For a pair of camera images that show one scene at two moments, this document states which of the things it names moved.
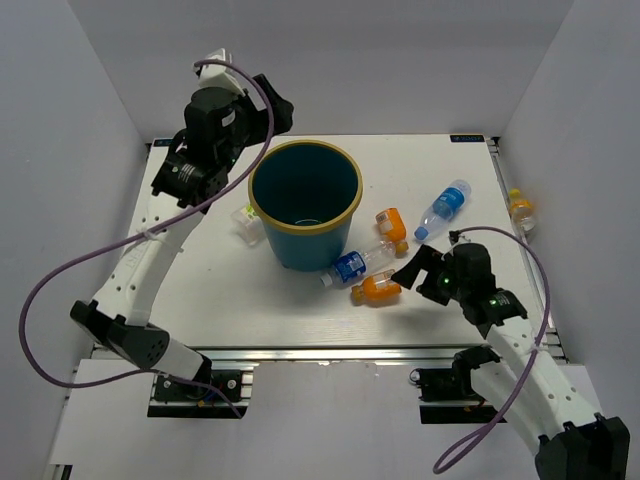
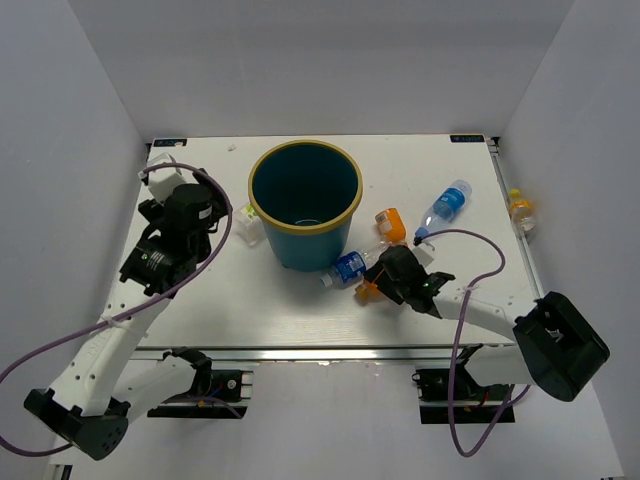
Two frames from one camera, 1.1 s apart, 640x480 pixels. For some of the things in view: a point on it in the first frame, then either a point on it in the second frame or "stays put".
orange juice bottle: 392,227 stays put
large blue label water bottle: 443,209 stays put
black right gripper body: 442,285 -> 391,289
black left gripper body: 251,128 -> 218,210
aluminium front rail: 356,354 stays put
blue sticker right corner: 467,138 stays put
